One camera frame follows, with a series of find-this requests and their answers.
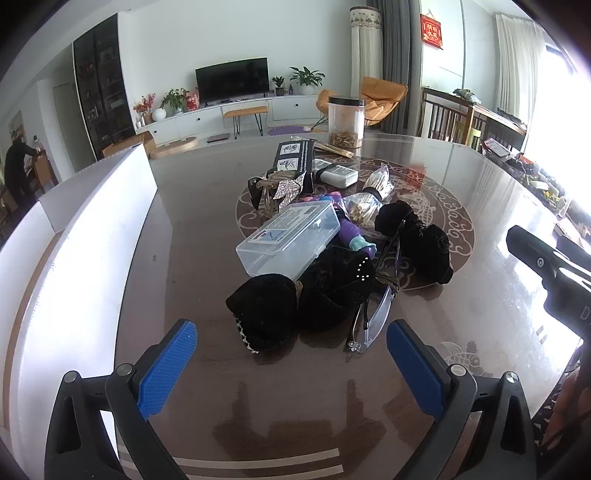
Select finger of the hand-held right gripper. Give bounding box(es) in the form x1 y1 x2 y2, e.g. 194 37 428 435
505 225 591 291

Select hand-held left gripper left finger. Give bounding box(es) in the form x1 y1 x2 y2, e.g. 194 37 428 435
44 318 199 480

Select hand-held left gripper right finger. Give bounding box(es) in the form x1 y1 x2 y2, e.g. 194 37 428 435
385 319 539 480

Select clear frame eyeglasses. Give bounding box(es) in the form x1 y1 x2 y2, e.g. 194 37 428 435
346 217 409 354

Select small black velvet pouch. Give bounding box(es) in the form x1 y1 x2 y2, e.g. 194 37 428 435
373 200 455 285

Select purple toy wand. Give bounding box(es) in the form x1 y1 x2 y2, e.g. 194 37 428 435
300 193 378 259

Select clear plastic storage box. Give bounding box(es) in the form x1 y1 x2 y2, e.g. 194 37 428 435
235 202 343 282

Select sequined bow hair clip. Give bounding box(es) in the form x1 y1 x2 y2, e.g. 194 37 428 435
247 170 308 215

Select pile of assorted clutter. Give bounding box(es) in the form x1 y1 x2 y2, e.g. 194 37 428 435
480 137 591 241

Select person's dark patterned clothing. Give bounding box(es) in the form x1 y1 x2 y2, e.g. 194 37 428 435
531 364 591 480

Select wooden slatted bench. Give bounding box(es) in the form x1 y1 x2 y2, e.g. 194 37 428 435
420 87 528 152

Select bag of wooden sticks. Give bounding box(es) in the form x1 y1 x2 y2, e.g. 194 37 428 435
341 165 397 232

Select white curtain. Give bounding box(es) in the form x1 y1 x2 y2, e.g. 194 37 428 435
493 13 579 155

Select orange lounge chair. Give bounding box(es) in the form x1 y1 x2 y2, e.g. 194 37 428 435
316 89 345 131
359 76 410 128

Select cardboard box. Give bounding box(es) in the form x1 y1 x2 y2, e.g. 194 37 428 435
102 130 157 160

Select wooden side cabinet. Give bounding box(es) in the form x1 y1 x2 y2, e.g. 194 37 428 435
27 150 59 195

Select paper chopstick packet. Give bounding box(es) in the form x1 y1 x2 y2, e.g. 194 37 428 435
314 141 356 161

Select clear jar with black lid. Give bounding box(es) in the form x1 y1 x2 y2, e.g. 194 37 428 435
326 95 365 150

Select black box with pictures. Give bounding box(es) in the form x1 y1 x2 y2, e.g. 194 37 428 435
269 138 318 195

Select white television console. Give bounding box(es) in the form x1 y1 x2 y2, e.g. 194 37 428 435
147 93 325 147

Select grey curtain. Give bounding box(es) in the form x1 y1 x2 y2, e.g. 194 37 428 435
366 0 422 136

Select red flower arrangement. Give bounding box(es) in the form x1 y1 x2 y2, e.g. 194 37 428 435
133 93 156 127

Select orange top bench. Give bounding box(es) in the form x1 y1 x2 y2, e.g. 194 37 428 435
223 106 269 140

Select leafy potted plant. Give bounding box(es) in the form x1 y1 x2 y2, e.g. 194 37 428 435
160 88 190 116

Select covered standing air conditioner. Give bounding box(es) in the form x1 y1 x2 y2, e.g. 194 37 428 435
349 5 384 134

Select dark glass display cabinet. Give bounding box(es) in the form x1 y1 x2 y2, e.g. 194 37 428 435
72 12 138 161

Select flat screen television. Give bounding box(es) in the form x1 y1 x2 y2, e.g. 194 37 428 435
195 56 270 103

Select large potted green plant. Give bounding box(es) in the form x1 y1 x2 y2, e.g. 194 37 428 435
289 66 327 97

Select red wall hanging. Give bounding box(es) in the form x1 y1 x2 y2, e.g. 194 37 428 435
420 13 444 49

